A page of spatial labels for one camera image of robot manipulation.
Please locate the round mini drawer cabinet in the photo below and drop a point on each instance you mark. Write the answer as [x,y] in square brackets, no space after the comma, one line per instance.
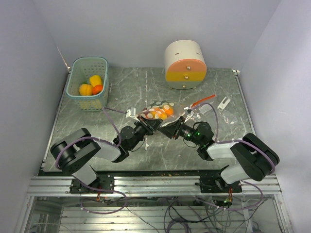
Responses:
[185,67]

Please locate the teal plastic basket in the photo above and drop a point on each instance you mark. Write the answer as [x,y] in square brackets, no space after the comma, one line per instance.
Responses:
[82,69]

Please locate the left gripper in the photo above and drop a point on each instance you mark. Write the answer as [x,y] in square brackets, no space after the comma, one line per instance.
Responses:
[150,125]

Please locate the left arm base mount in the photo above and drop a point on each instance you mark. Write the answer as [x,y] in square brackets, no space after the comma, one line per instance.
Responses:
[102,184]

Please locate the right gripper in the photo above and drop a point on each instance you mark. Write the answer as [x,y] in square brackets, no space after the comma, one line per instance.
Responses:
[170,130]

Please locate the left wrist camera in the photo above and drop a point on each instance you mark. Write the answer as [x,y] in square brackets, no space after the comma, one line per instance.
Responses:
[131,114]

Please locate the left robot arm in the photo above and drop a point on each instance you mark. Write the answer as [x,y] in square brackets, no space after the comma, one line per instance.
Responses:
[73,152]

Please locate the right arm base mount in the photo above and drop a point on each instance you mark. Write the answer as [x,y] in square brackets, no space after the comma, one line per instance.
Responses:
[210,181]

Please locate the polka dot zip bag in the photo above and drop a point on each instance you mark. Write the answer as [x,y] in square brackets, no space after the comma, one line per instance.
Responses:
[167,111]

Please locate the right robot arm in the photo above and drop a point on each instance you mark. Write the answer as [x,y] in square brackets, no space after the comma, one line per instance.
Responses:
[254,159]

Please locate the peach coloured fake fruit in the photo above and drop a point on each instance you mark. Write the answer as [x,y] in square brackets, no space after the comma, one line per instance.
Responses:
[86,90]

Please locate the yellow fake bell pepper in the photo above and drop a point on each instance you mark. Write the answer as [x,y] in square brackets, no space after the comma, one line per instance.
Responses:
[95,80]

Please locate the clear red-zip bag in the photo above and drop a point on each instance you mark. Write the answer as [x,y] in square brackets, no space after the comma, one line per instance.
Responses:
[207,107]

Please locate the small white plastic clip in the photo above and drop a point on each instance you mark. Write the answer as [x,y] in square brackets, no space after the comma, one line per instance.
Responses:
[224,103]

